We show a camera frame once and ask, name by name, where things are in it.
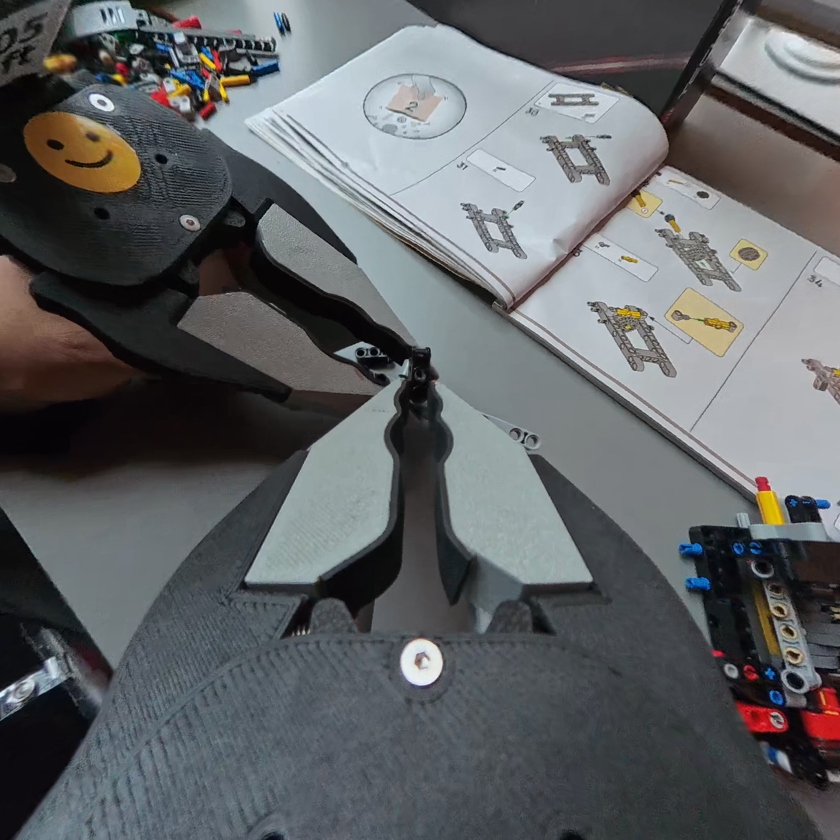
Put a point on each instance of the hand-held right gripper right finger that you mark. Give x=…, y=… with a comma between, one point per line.
x=505, y=518

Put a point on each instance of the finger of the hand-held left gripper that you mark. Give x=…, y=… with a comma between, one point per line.
x=262, y=341
x=315, y=256

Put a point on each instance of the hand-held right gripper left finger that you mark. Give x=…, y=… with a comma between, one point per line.
x=328, y=518

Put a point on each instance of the grey lego frame assembly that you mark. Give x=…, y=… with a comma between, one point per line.
x=518, y=434

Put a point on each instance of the short black lego beam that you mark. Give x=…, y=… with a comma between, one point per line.
x=420, y=384

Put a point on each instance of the pile of loose lego pieces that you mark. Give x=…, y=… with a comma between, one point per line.
x=184, y=59

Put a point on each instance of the lego instruction booklet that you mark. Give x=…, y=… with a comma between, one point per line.
x=525, y=164

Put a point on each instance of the partly built lego model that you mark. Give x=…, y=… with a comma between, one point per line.
x=741, y=590

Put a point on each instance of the person's left hand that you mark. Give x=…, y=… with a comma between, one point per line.
x=39, y=354

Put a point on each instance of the black box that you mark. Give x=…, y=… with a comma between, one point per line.
x=590, y=33

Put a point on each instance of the white tray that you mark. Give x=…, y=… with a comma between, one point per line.
x=787, y=65

